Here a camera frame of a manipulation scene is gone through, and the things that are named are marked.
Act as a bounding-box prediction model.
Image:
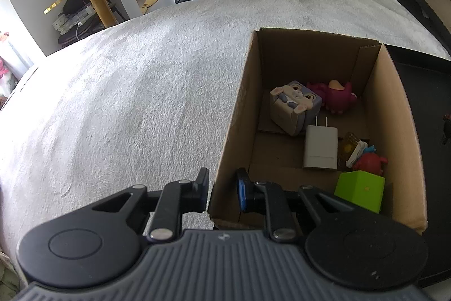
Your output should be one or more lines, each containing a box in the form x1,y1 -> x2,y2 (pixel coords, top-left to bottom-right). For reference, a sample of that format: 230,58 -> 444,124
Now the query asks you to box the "white wall charger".
302,115 -> 339,172

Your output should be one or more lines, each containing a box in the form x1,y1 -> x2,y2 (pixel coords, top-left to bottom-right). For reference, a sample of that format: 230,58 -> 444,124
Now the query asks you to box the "pink dinosaur toy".
305,79 -> 359,117

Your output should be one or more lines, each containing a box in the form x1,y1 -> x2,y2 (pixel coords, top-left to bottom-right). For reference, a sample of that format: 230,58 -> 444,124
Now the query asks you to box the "black tray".
382,43 -> 451,289

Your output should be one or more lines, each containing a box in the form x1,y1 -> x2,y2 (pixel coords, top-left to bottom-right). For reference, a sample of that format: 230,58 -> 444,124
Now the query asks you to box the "brown cardboard box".
208,27 -> 429,236

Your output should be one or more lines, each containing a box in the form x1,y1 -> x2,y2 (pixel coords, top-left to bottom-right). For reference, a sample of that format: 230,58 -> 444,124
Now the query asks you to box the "floral cloth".
0,31 -> 20,108

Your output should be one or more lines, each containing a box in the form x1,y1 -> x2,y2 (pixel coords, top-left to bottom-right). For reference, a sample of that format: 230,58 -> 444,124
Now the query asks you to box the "red and blue monster toy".
347,141 -> 390,178

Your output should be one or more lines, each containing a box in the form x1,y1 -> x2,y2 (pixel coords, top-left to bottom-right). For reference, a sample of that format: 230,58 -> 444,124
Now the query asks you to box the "green cube block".
333,170 -> 386,214

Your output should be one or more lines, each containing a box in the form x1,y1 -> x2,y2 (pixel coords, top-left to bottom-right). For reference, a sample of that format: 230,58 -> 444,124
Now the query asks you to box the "white power strip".
52,6 -> 96,32

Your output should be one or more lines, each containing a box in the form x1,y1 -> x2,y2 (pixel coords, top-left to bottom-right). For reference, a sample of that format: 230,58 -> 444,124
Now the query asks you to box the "purple cube bunny toy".
269,80 -> 323,137

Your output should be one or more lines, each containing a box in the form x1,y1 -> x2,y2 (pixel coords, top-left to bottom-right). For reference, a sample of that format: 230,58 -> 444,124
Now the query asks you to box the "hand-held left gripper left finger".
90,167 -> 211,242

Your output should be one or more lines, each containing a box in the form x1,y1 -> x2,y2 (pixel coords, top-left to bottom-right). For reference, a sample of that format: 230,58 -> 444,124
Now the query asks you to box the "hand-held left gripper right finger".
236,167 -> 357,242

